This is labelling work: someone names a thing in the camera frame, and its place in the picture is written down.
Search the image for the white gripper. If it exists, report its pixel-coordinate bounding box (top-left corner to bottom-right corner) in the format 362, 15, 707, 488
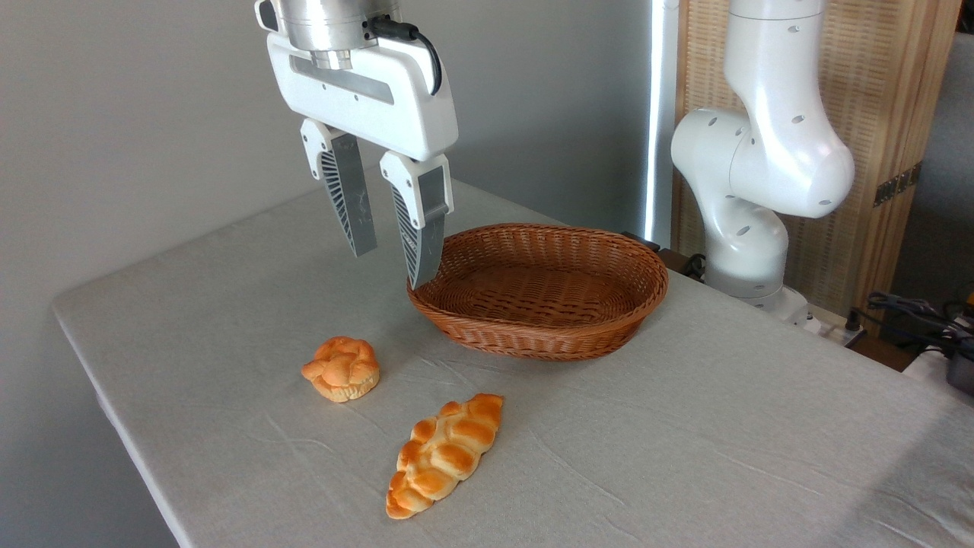
255, 0, 460, 291

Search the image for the small round knotted bread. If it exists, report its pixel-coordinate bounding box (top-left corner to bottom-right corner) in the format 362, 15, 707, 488
301, 336, 380, 403

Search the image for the brown wicker basket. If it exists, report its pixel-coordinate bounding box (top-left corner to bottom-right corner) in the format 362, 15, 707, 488
406, 222, 670, 362

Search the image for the long braided bread loaf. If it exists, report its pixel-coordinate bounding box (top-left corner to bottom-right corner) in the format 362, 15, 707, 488
385, 393, 505, 521

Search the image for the black table clamp block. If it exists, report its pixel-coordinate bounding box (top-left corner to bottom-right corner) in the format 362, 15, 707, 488
620, 231, 708, 281

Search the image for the grey tablecloth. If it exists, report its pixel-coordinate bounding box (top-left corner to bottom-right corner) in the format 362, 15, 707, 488
52, 171, 974, 548

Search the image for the metal screen hinge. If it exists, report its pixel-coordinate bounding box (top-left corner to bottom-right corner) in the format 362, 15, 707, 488
873, 161, 923, 208

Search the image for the wooden folding screen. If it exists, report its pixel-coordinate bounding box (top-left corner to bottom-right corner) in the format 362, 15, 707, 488
673, 0, 963, 317

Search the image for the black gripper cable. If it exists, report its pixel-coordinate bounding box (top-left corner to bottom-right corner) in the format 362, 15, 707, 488
365, 15, 444, 97

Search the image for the black cable bundle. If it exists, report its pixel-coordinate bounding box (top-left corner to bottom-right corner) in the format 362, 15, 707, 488
847, 292, 974, 358

